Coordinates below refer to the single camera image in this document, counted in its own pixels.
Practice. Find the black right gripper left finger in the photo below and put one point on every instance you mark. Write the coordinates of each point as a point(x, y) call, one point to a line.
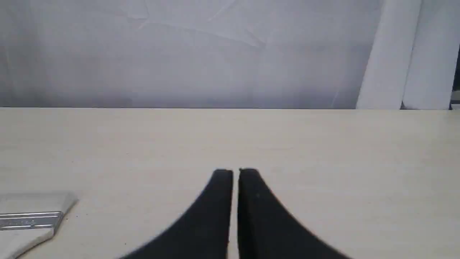
point(202, 231)

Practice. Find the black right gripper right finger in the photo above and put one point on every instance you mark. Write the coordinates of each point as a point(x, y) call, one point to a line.
point(266, 230)

